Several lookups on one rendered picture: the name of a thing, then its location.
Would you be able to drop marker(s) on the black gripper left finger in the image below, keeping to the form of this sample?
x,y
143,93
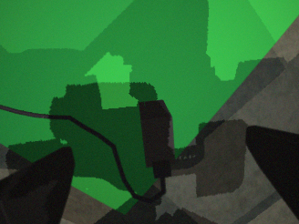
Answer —
x,y
37,193

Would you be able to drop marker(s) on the green circuit board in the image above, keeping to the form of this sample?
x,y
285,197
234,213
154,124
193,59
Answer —
x,y
95,60

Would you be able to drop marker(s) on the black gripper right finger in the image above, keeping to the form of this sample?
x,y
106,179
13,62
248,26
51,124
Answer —
x,y
276,152

